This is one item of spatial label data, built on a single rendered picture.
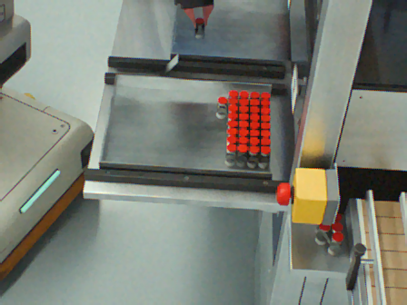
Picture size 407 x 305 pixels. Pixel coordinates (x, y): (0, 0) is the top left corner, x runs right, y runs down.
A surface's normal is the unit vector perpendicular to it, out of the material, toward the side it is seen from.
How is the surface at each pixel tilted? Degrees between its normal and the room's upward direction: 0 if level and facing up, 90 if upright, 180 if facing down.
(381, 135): 90
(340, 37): 90
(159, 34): 0
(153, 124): 0
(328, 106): 90
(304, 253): 0
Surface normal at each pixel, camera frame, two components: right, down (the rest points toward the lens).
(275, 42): 0.04, -0.68
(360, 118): -0.05, 0.73
